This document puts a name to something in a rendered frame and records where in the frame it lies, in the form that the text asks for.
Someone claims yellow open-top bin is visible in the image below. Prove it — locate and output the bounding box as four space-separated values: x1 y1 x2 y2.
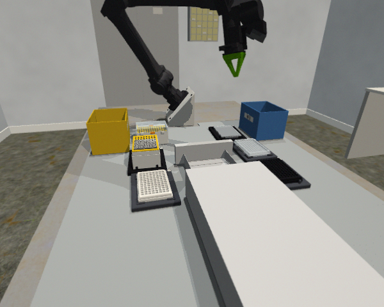
86 108 130 155

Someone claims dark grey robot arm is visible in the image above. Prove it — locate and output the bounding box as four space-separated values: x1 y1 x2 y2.
100 0 267 111

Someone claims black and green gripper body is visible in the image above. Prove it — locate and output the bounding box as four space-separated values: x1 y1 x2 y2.
219 25 248 56

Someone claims blue open-top bin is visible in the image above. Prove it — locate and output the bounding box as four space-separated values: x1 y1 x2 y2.
239 101 289 141

